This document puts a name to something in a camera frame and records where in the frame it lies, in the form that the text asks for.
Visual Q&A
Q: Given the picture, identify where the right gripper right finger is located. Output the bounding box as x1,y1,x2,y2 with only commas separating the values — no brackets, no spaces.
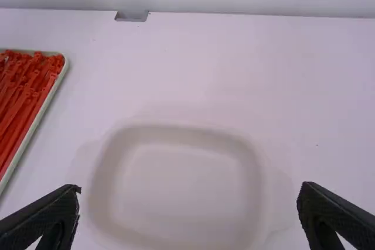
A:
296,181,375,250

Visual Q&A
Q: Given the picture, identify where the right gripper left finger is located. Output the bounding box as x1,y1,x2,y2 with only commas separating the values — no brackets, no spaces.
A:
0,184,82,250

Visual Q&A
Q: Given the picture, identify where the pale tray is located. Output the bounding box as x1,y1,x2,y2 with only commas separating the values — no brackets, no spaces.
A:
0,49,70,197

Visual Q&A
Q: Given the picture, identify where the white dish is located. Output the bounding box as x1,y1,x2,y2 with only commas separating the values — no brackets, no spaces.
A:
76,124,294,248

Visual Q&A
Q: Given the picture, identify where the row of orange cable ties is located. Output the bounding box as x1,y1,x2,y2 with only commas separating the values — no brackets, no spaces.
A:
0,50,65,178

